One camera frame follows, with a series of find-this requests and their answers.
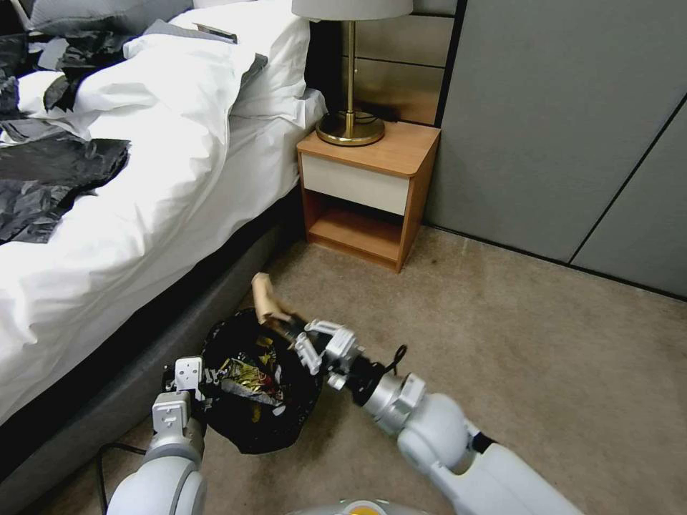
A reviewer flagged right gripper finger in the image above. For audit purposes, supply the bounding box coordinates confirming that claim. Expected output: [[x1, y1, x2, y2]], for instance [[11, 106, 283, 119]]
[[263, 313, 359, 355], [282, 330, 337, 376]]

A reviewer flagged black trash bin with bag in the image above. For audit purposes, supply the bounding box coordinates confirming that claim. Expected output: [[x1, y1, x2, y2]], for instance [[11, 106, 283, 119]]
[[200, 308, 325, 455]]

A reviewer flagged tan paper garbage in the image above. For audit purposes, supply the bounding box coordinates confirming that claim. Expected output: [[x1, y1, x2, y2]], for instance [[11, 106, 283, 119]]
[[250, 272, 294, 326]]

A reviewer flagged gold black snack wrapper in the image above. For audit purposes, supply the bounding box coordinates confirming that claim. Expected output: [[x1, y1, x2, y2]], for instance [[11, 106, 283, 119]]
[[213, 334, 290, 418]]

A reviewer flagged wooden nightstand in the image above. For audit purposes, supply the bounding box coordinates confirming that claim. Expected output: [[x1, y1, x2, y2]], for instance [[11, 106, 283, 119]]
[[296, 124, 442, 275]]

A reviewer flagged white robot front shell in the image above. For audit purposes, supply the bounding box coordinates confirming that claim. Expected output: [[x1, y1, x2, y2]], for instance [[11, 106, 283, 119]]
[[292, 498, 399, 515]]

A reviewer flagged white nightstand drawer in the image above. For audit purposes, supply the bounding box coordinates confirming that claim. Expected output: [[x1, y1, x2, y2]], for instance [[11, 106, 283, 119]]
[[298, 152, 413, 217]]

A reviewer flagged white duvet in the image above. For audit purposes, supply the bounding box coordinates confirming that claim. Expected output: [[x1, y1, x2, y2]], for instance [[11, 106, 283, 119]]
[[0, 33, 269, 425]]

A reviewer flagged white bed sheet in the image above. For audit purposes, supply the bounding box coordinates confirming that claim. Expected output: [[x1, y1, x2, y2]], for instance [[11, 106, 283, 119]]
[[228, 88, 329, 215]]

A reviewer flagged brass table lamp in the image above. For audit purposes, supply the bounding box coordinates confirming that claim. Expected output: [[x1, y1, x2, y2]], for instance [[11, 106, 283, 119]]
[[315, 19, 387, 148]]

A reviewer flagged large black plastic bag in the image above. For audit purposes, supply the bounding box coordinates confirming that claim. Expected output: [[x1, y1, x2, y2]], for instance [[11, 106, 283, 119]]
[[0, 137, 133, 247]]

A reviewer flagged brown padded headboard panel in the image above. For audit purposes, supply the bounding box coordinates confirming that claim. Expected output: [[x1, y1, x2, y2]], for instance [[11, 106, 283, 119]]
[[308, 0, 458, 129]]

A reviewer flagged white pillow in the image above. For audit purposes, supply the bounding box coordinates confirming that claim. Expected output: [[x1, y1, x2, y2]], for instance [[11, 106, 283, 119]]
[[166, 5, 313, 120]]

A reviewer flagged dark flat device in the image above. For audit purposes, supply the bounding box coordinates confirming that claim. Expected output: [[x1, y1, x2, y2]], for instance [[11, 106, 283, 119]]
[[194, 21, 238, 45]]

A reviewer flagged white lamp shade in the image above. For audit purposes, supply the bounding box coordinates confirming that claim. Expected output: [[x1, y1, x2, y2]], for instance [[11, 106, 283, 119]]
[[291, 0, 415, 22]]

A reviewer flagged crumpled black plastic bag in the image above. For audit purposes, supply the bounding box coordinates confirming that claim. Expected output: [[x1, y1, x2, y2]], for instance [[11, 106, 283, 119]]
[[42, 29, 142, 114]]

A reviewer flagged grey pillow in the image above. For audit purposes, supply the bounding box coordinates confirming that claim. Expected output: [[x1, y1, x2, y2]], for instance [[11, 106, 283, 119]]
[[25, 0, 195, 34]]

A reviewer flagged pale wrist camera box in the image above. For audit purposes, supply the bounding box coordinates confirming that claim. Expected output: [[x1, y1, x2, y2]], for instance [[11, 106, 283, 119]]
[[175, 355, 205, 402]]

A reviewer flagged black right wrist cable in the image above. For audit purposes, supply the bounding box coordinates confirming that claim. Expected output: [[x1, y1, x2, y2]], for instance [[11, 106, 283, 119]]
[[379, 345, 409, 378]]

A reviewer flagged grey upholstered bed frame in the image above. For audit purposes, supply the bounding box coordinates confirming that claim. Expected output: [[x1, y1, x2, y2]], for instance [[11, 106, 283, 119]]
[[0, 180, 303, 515]]

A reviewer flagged black floor cable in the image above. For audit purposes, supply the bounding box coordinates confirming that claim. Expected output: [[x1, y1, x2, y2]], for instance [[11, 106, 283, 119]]
[[95, 441, 157, 514]]

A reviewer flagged black lamp cable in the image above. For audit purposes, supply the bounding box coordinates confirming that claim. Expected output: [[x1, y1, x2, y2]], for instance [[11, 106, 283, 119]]
[[351, 104, 401, 125]]

